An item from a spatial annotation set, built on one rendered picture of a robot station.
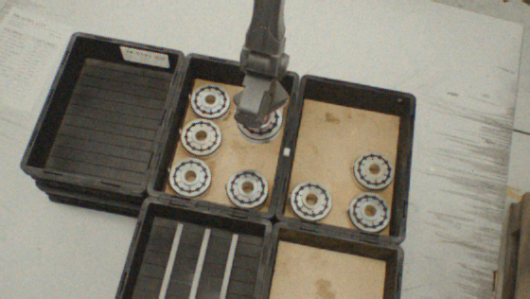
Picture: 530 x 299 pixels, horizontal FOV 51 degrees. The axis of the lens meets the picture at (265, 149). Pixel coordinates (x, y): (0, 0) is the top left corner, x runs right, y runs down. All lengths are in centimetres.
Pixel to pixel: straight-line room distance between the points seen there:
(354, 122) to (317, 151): 14
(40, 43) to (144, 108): 47
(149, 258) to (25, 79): 71
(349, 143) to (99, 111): 66
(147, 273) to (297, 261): 35
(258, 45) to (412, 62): 91
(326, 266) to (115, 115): 66
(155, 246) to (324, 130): 52
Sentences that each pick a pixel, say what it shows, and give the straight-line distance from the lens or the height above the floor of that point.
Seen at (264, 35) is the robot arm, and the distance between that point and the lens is 97.
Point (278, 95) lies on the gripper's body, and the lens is 118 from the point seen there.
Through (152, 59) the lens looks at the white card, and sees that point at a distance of 153.
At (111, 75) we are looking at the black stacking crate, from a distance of 159.
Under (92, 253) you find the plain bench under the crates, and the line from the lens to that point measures 154.
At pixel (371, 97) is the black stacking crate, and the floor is 90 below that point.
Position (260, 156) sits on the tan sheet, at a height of 83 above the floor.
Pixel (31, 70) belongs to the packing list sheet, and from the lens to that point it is 181.
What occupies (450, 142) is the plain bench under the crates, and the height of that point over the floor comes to 70.
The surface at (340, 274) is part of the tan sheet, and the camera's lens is 137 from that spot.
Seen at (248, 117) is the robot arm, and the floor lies 122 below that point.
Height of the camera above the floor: 215
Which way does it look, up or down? 65 degrees down
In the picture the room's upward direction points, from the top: 7 degrees clockwise
